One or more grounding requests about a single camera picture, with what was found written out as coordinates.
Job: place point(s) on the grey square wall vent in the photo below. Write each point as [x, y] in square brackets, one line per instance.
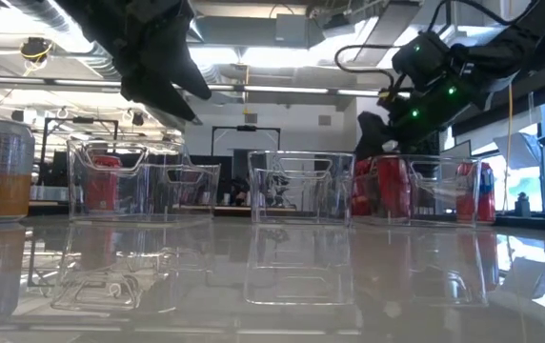
[325, 120]
[251, 118]

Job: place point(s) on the black monitor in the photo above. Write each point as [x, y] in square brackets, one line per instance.
[60, 169]

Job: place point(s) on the red cola can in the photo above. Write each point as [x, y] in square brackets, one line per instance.
[394, 186]
[103, 186]
[363, 190]

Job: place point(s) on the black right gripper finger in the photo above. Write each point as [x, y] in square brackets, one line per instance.
[372, 135]
[444, 143]

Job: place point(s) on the black background robot arm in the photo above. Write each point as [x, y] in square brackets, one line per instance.
[279, 190]

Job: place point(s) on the red strawberry Fanta can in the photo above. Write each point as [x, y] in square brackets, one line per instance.
[477, 195]

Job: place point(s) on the silver metal tray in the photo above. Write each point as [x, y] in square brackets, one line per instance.
[48, 193]

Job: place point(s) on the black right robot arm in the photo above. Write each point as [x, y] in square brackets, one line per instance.
[501, 47]

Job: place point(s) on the wooden background desk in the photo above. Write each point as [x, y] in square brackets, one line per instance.
[234, 208]

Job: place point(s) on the silver and orange soda can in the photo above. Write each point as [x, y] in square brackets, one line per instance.
[3, 171]

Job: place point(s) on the clear plastic bin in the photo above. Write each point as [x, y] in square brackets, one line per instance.
[134, 200]
[444, 209]
[301, 209]

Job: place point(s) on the long ceiling light bar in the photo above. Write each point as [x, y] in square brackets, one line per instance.
[291, 89]

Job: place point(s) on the black metal frame stand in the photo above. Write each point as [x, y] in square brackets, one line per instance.
[82, 120]
[246, 128]

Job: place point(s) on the grey rectangular ceiling duct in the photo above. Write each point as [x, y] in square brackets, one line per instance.
[253, 31]

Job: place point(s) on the small dark bottle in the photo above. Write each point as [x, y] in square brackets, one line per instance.
[522, 206]

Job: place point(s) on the black round ceiling device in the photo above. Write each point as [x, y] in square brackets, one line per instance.
[34, 47]

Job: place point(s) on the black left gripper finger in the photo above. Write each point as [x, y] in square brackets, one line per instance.
[177, 57]
[158, 93]

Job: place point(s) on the white hanging sheet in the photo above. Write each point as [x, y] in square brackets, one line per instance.
[520, 150]

